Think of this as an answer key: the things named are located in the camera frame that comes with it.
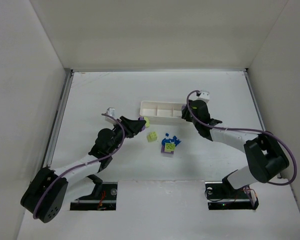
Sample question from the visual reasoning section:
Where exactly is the purple and green lego stack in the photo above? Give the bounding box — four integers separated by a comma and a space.
137, 116, 151, 132

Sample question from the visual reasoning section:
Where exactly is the light green lego brick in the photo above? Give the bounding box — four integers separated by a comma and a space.
146, 131, 158, 143

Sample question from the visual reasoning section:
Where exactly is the blue lego piece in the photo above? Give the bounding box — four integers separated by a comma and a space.
161, 133, 182, 147

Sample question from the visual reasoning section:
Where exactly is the purple lego piece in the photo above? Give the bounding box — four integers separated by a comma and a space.
160, 146, 174, 156

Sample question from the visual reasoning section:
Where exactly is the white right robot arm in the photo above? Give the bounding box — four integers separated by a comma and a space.
181, 99, 290, 193

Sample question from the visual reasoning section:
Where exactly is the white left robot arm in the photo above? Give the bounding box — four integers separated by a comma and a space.
20, 116, 146, 223

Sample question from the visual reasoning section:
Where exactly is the white three-compartment tray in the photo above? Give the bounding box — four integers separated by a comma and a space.
139, 100, 188, 125

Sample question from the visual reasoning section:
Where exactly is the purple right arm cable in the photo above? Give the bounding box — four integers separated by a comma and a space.
186, 89, 297, 186

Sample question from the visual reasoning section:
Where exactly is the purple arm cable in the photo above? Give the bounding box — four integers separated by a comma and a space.
186, 89, 297, 186
32, 112, 127, 220

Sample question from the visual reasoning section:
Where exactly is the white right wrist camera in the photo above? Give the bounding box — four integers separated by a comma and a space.
198, 90, 210, 104

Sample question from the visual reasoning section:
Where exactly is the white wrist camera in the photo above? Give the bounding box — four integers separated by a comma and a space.
105, 107, 115, 123
198, 90, 210, 104

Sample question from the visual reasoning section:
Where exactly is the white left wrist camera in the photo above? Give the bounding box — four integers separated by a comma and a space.
105, 107, 115, 123

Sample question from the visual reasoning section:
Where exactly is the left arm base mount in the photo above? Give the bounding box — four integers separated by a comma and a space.
69, 182, 118, 212

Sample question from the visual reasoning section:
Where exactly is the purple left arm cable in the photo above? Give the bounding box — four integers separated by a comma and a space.
32, 112, 127, 220

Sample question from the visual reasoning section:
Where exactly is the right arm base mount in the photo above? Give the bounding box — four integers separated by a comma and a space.
204, 181, 259, 211

